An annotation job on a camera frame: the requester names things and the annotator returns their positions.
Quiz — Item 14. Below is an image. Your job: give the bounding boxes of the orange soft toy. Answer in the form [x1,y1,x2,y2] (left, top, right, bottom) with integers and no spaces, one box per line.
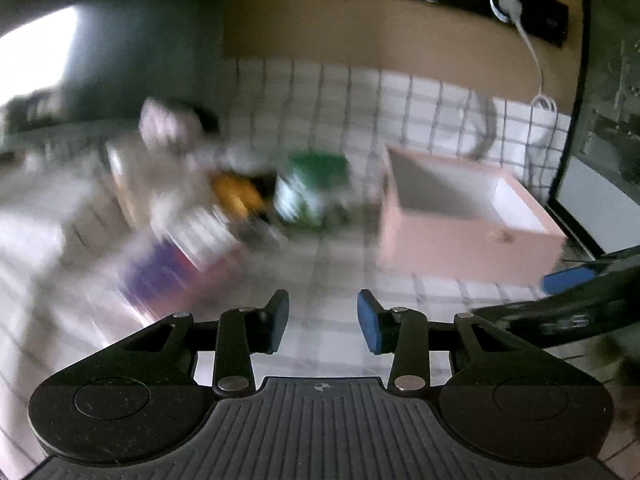
[212,172,266,220]

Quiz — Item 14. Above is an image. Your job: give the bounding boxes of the pink storage box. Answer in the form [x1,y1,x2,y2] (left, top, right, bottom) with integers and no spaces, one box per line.
[378,148,566,286]

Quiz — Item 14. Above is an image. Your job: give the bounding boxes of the purple white package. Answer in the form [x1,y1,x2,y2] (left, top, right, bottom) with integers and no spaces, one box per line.
[120,206,245,320]

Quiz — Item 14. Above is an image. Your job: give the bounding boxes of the white plug with cable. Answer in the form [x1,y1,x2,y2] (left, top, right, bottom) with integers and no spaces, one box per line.
[497,0,559,116]

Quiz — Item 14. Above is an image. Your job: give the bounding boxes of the green white soft item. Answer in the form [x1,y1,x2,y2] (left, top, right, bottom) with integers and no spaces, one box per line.
[273,152,352,231]

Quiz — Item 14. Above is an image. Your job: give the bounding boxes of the pink plush toy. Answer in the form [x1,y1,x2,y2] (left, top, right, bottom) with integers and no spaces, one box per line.
[138,98,220,150]

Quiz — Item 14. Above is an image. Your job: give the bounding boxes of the black monitor screen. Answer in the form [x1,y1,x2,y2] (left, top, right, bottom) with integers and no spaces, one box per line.
[548,0,639,257]

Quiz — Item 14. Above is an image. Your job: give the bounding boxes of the white checkered tablecloth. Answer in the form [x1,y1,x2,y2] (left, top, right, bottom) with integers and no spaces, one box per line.
[1,58,570,479]

